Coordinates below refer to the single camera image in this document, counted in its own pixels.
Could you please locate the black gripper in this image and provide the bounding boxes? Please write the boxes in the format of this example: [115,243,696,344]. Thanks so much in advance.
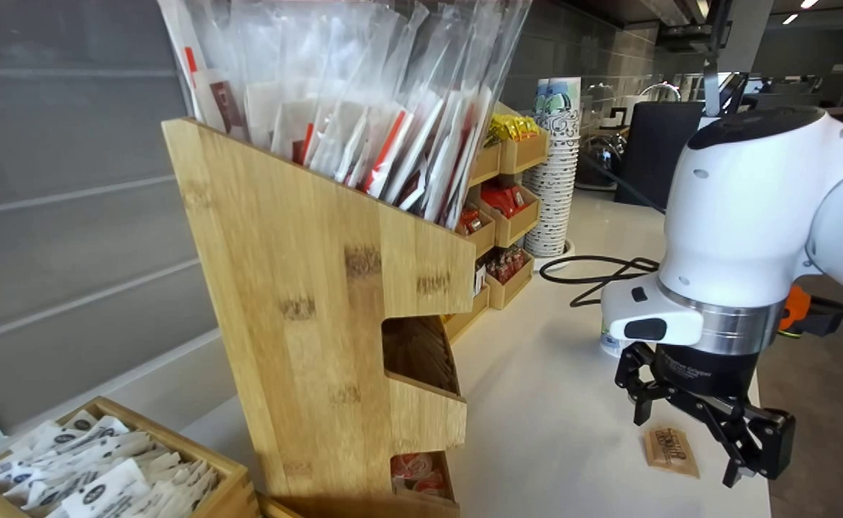
[614,341,798,489]

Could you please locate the red snack packets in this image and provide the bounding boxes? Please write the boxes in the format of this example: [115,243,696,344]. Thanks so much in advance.
[483,246,536,285]
[456,178,531,239]

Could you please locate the black monitor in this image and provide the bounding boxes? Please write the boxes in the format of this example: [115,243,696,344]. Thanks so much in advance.
[614,99,709,217]

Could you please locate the wide wooden tiered organizer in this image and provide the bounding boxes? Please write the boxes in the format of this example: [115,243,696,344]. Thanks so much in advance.
[441,99,552,346]

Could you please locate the tall stack of paper cups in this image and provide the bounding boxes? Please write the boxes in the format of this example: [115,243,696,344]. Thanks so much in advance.
[523,76,584,262]

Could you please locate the small red white packets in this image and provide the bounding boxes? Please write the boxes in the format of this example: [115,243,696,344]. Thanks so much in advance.
[388,453,456,503]

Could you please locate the bright yellow packets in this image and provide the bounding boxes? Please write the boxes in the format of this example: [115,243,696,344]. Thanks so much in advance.
[486,109,544,148]

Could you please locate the narrow wooden tiered organizer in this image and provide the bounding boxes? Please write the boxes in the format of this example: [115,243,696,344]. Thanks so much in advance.
[158,115,482,518]

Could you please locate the clear wrapped cutlery packets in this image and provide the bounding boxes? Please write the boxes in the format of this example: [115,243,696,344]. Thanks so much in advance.
[157,0,536,234]

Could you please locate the small wooden box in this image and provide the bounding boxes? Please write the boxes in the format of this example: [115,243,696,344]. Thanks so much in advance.
[0,394,263,518]

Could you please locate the white sugar sachets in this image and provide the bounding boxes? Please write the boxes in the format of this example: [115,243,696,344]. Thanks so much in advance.
[0,413,223,518]

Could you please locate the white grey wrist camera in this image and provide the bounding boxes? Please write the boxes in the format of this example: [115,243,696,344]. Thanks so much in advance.
[598,273,709,359]

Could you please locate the orange cable connector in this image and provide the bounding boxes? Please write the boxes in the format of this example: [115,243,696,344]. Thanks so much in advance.
[778,282,817,334]

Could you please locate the thin black cable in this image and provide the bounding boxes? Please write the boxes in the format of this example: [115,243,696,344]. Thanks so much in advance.
[538,252,663,311]

